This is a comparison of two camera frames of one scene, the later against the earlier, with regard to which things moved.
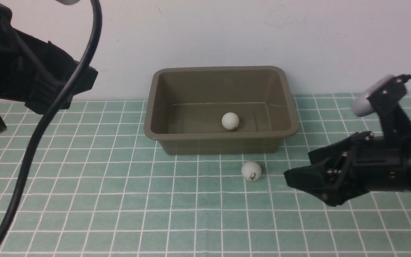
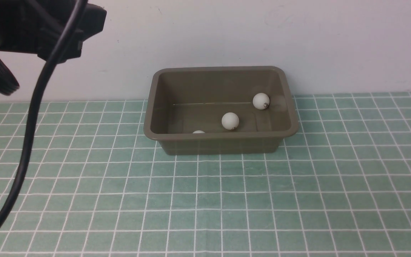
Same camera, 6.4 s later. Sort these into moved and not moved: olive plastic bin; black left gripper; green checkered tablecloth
Moved: black left gripper
Not moved: olive plastic bin; green checkered tablecloth
